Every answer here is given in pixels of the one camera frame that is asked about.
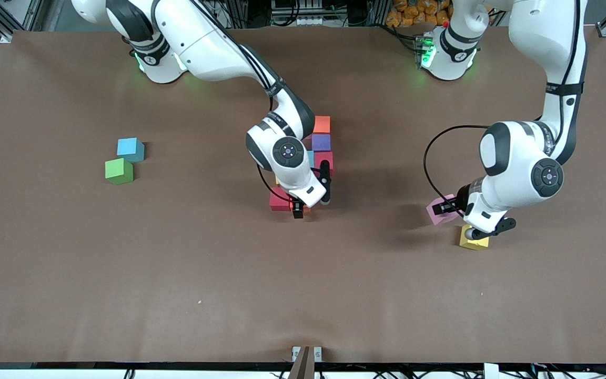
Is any table cover sheet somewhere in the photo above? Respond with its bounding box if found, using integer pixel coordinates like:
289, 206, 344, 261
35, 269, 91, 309
0, 25, 606, 365

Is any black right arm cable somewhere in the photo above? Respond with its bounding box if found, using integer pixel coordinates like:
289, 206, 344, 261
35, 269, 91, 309
198, 0, 296, 203

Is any green foam cube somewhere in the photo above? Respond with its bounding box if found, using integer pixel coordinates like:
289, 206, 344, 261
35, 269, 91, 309
105, 158, 134, 185

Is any pink foam cube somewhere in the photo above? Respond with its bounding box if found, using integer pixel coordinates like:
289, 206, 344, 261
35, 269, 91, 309
425, 193, 460, 226

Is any white power strip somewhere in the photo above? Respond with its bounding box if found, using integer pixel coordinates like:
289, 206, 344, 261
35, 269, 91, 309
270, 15, 326, 27

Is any red foam cube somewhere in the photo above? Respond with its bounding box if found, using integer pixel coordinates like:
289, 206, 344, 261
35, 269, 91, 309
314, 152, 334, 175
269, 187, 292, 212

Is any small metal edge bracket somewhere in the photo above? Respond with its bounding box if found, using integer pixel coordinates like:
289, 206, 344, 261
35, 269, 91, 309
291, 346, 323, 364

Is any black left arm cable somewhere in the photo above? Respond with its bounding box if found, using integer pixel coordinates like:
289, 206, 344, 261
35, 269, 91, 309
422, 0, 582, 211

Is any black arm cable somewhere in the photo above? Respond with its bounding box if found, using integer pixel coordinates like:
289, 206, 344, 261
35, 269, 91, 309
198, 0, 296, 203
422, 0, 582, 211

